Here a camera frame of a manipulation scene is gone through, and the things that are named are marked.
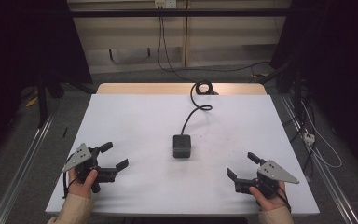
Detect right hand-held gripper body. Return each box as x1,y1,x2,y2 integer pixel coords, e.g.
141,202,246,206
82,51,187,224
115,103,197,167
234,159,300,200

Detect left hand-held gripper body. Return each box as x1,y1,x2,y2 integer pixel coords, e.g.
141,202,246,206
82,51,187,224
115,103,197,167
62,142,119,194

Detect person's right hand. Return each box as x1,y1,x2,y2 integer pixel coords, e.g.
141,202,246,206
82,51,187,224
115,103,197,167
248,181,289,213

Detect person's left hand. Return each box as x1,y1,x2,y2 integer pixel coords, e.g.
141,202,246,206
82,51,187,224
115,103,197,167
67,167,99,200

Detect white table cover sheet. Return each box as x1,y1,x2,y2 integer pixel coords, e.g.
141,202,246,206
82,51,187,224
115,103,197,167
44,93,321,217

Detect white power strip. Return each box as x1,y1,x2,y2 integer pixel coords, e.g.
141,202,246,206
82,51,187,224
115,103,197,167
302,130,317,146

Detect black power adapter box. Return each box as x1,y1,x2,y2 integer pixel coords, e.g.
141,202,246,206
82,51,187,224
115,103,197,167
172,133,192,160

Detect black metal stand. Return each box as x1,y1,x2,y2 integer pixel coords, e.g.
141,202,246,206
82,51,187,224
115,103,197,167
36,74,65,129

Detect wooden table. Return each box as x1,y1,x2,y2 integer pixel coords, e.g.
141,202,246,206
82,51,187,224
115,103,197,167
95,81,268,96

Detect black curtain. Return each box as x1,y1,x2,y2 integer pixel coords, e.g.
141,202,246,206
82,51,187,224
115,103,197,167
269,0,358,171
0,0,93,175

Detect black horizontal metal bar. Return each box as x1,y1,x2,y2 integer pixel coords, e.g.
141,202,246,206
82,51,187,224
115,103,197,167
69,7,291,19

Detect right hand-held gripper cable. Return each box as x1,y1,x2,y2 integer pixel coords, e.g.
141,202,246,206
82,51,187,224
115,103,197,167
255,186,293,215

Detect hand-held gripper cable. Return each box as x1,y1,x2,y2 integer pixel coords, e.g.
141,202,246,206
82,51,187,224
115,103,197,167
62,152,79,200
255,186,293,215

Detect left hand-held gripper cable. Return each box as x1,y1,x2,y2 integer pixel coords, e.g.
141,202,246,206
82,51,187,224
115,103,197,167
62,152,79,200

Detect aluminium floor rail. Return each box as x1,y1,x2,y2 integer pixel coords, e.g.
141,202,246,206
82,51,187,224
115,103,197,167
280,92,358,224
0,111,59,224

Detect white floor cable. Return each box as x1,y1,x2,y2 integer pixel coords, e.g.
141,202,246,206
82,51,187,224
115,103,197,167
300,99,343,170

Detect black adapter cable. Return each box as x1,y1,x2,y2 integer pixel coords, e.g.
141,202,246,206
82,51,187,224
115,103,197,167
180,79,219,136

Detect black hanging wall cables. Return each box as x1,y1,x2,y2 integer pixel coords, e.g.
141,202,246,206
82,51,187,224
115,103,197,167
157,7,197,84

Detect white wall socket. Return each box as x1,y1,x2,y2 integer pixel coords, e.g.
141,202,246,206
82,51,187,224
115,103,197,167
154,0,178,9

